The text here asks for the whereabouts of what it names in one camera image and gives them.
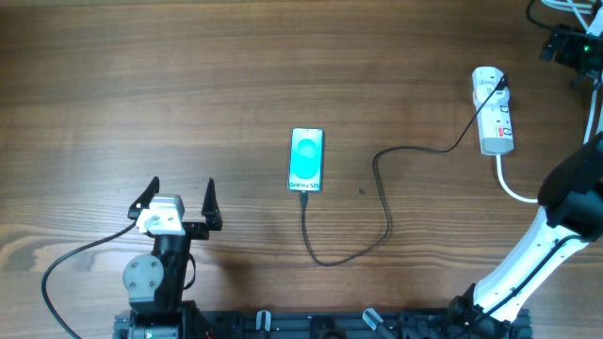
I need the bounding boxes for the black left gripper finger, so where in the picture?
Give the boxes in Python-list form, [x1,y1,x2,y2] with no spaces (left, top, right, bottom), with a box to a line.
[127,176,160,220]
[201,178,222,231]

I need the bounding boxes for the Galaxy smartphone blue screen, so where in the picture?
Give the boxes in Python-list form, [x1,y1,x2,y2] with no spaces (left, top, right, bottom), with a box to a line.
[287,127,324,192]

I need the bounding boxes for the black USB charging cable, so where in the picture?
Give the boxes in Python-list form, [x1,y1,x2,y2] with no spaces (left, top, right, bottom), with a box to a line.
[299,73,509,267]

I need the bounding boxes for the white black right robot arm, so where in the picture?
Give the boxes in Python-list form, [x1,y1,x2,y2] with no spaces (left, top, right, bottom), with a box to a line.
[442,2,602,338]

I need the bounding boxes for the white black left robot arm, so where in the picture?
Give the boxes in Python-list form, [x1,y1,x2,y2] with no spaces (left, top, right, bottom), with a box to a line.
[113,177,223,339]

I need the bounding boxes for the white USB charger plug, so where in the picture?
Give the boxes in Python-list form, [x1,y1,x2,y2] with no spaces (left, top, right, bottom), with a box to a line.
[473,80,510,108]

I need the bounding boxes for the white power strip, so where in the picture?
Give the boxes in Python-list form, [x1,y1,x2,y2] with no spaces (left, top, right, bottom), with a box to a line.
[472,66,514,156]

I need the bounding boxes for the white power strip cord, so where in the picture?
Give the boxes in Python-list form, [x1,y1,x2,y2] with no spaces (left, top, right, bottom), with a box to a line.
[495,0,603,204]

